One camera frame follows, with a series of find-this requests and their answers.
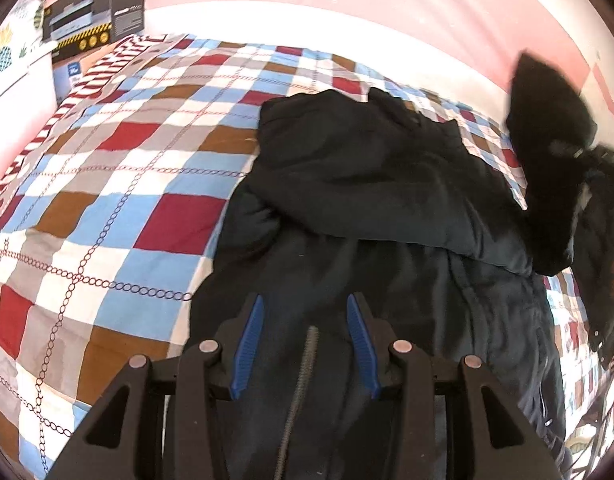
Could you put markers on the checkered patchwork blanket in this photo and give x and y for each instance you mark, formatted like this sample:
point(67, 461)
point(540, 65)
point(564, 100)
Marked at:
point(137, 160)

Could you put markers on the black jacket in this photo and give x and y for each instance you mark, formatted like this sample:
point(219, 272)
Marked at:
point(362, 200)

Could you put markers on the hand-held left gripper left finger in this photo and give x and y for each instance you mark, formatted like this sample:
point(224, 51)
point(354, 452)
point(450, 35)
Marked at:
point(247, 350)

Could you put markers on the black printed cardboard box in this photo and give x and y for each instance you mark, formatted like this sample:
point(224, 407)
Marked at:
point(97, 10)

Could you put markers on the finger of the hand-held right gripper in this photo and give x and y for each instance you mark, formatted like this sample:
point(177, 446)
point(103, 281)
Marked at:
point(569, 150)

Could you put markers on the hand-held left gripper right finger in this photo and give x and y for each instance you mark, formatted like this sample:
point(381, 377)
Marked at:
point(362, 350)

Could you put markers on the pink plastic storage bin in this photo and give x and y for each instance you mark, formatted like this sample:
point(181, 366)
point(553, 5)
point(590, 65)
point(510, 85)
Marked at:
point(17, 120)

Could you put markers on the pineapple print cloth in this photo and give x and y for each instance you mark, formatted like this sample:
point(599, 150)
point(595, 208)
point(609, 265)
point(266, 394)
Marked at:
point(9, 45)

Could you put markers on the blue cardboard box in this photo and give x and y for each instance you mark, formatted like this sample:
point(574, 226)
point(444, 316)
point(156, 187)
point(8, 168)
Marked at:
point(67, 77)

